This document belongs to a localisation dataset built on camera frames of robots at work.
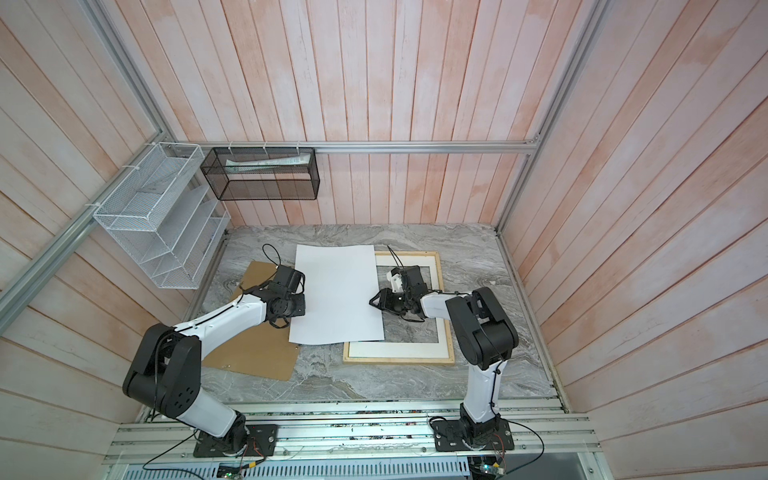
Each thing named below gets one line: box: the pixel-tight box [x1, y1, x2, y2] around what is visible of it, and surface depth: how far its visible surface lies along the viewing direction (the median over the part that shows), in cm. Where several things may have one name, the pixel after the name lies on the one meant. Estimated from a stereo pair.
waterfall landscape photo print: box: [289, 244, 385, 345], surface depth 97 cm
